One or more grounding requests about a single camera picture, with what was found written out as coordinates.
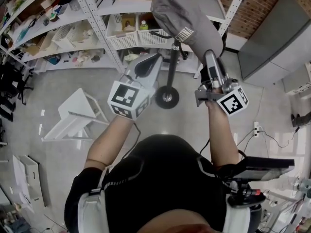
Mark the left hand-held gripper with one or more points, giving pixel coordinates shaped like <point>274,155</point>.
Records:
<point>126,98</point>

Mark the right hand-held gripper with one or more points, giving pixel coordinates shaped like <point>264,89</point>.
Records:
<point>228,98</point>

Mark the grey cap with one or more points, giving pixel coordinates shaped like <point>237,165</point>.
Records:
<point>179,11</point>

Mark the person's left forearm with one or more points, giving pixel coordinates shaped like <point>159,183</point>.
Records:
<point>109,139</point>

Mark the person's right forearm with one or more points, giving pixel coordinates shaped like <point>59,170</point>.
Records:
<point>222,135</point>

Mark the white metal shelf rack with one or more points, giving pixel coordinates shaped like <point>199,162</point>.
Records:
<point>92,21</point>

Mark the white perforated storage basket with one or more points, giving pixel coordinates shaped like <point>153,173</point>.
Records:
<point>153,38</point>
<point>121,39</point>
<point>64,35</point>

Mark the green drink bottle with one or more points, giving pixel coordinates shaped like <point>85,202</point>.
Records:
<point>143,26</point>

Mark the grey metal cabinet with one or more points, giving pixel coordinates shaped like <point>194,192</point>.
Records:
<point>274,40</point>

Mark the white power strip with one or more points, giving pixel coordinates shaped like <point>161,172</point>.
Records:
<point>256,128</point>

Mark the white step stool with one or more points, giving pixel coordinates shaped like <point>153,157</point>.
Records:
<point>73,120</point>

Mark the black waist-mounted screen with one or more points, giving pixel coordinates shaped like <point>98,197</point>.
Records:
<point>262,169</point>

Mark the person's black shirt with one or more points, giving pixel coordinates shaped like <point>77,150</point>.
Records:
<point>160,183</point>

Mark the black office chair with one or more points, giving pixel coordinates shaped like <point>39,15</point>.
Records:
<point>12,86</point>

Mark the white flat cardboard box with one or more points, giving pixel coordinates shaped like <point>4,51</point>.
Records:
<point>26,178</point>

